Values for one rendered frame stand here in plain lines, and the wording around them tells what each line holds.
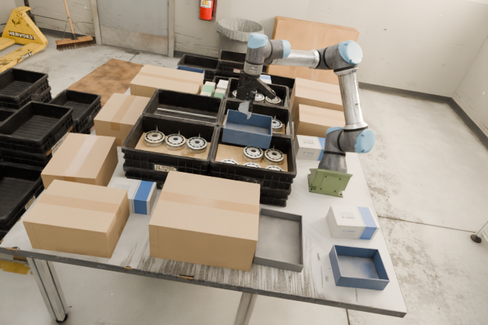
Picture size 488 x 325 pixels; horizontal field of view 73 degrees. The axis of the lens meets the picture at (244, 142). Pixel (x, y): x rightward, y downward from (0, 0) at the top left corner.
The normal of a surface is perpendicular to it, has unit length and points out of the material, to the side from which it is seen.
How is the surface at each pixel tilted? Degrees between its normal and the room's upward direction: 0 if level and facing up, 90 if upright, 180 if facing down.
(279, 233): 0
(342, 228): 90
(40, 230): 90
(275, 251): 0
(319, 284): 0
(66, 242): 90
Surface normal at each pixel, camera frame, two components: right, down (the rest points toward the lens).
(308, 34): -0.06, 0.46
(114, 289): 0.15, -0.80
